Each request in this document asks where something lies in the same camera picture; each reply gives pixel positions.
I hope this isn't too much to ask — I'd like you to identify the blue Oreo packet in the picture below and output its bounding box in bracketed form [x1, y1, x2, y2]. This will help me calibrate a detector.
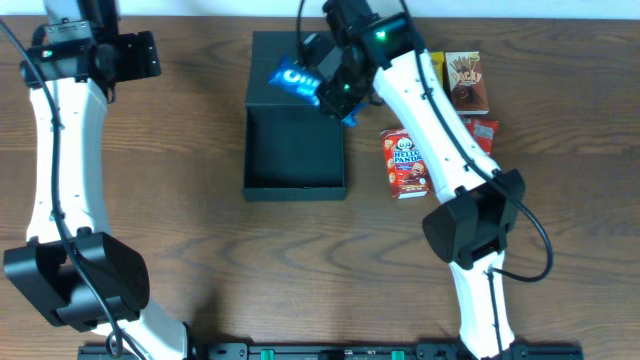
[268, 57, 361, 127]

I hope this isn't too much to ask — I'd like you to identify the yellow snack bag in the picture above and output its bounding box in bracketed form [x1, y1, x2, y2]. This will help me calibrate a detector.
[430, 52, 445, 87]

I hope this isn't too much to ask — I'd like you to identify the dark green box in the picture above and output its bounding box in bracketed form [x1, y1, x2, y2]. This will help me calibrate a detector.
[242, 31, 347, 201]

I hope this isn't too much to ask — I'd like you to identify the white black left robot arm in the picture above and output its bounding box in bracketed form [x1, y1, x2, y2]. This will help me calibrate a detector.
[4, 0, 192, 359]

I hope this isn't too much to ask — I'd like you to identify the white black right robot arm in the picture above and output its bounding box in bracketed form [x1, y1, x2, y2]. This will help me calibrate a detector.
[323, 1, 523, 359]

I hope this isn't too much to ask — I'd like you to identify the red Hello Panda box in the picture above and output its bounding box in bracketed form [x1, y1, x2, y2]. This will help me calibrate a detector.
[381, 129, 432, 199]

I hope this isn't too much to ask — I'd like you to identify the brown Pocky box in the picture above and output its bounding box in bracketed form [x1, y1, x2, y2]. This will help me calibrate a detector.
[445, 51, 490, 115]

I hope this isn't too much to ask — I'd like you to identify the red snack bag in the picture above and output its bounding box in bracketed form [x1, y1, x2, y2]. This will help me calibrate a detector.
[462, 117, 500, 155]

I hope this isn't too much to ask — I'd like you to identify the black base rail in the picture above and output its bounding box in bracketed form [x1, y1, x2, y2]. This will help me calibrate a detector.
[77, 341, 585, 360]

